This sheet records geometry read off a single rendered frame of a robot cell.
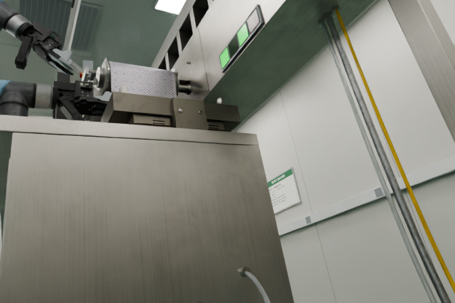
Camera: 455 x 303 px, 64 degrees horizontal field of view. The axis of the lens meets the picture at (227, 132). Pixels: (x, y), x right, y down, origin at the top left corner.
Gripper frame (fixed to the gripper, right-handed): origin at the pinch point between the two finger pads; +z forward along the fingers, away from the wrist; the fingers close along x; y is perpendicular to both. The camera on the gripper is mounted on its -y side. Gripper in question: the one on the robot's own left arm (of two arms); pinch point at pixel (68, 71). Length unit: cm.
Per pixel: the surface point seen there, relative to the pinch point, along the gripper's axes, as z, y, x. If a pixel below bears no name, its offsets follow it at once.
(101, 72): 9.8, 4.5, -6.4
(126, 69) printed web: 15.7, 10.8, -7.8
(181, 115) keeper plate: 41, -3, -32
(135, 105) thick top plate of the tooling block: 29.5, -8.7, -31.3
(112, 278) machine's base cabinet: 50, -48, -44
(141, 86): 23.5, 8.5, -8.2
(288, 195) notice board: 202, 144, 255
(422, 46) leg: 73, 21, -80
